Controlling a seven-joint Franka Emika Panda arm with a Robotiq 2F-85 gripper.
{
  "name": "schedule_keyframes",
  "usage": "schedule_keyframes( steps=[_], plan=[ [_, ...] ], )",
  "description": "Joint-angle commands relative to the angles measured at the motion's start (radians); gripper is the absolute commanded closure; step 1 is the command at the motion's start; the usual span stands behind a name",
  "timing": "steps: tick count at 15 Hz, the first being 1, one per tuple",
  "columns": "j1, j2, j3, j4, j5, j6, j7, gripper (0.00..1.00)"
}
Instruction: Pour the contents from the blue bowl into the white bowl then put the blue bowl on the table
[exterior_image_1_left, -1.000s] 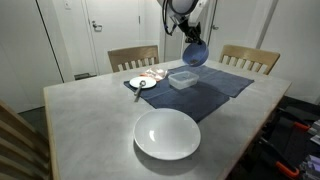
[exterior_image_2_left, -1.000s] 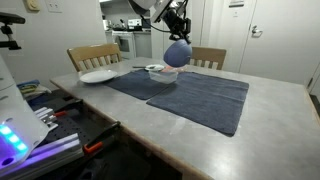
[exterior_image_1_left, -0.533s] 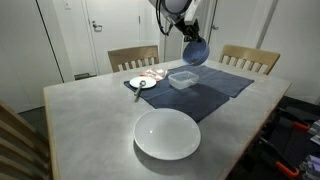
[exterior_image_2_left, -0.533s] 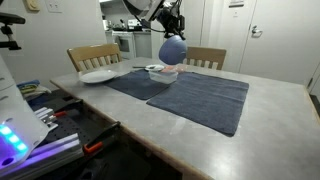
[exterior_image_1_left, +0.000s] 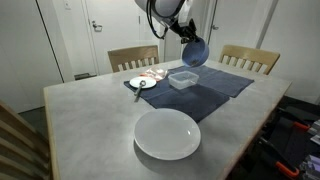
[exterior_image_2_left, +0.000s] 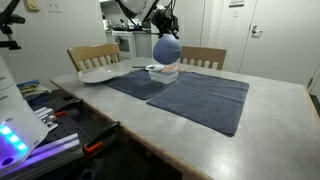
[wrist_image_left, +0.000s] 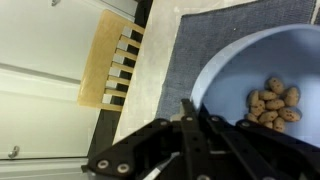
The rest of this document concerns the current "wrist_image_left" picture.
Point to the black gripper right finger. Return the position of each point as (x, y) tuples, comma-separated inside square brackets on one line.
[(260, 150)]

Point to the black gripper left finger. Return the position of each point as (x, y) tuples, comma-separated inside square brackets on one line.
[(186, 143)]

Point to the blue bowl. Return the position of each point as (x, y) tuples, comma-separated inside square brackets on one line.
[(253, 63)]

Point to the brown speckled cookie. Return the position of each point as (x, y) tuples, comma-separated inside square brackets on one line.
[(276, 85), (268, 125), (289, 114), (292, 96), (275, 104), (279, 124), (268, 116), (253, 98), (267, 95), (251, 117), (257, 108)]

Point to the dark blue placemat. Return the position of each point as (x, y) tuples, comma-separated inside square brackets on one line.
[(200, 40)]

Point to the wooden chair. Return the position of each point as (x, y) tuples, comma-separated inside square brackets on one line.
[(96, 66)]

